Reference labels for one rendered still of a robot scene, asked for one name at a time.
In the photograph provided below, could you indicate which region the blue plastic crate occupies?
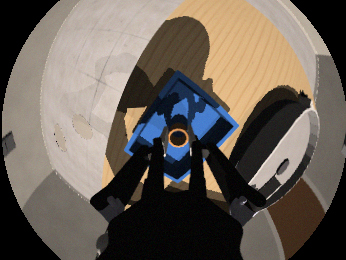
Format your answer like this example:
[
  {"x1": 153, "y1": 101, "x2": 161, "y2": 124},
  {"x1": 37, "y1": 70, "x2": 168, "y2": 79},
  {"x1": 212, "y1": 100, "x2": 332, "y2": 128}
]
[{"x1": 124, "y1": 70, "x2": 239, "y2": 183}]

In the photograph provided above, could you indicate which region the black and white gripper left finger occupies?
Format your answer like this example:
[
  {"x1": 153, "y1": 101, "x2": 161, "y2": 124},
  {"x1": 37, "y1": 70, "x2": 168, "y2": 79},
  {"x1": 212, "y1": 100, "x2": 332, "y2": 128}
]
[{"x1": 90, "y1": 126, "x2": 169, "y2": 234}]

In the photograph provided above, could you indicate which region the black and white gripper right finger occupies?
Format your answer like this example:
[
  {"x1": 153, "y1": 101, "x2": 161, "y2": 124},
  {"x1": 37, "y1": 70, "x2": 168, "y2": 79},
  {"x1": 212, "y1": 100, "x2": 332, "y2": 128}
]
[{"x1": 184, "y1": 125, "x2": 266, "y2": 236}]

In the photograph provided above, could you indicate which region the bronze bushing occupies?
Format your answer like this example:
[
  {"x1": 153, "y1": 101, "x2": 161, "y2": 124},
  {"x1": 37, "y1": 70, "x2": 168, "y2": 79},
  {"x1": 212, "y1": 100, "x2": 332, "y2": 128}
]
[{"x1": 168, "y1": 123, "x2": 188, "y2": 147}]

